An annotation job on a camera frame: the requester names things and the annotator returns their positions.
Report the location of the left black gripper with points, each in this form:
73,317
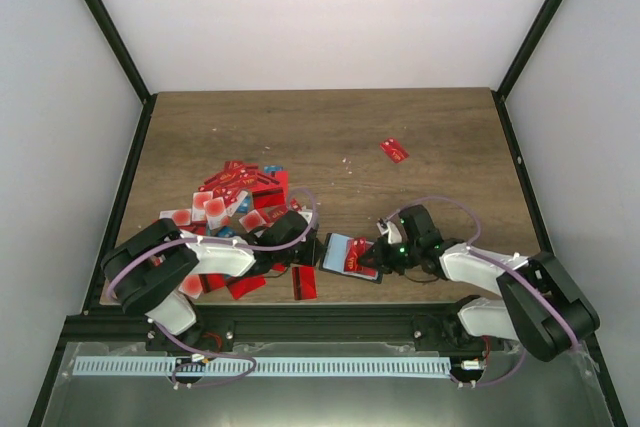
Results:
314,250

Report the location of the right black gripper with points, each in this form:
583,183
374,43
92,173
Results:
382,263

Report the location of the black leather card holder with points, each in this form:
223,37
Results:
341,257

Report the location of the red VIP card carried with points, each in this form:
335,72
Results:
355,247

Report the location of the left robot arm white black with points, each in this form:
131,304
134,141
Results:
144,273

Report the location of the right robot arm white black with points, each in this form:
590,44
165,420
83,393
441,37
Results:
535,301

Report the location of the red card black stripe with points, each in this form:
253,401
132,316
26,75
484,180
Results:
304,283

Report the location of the blue card top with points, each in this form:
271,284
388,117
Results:
268,169

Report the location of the white red circle card upper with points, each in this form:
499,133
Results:
216,213

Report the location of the white red circle card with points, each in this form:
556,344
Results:
180,217
216,213

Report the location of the red VIP card top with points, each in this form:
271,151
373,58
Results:
224,178

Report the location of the lone red VIP card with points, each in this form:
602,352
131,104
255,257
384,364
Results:
394,150

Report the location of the white red circle card left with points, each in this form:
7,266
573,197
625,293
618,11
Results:
180,217

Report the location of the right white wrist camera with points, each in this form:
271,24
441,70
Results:
389,231

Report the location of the light blue slotted cable duct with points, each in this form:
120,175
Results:
377,367

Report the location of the black aluminium frame rail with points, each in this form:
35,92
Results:
457,327

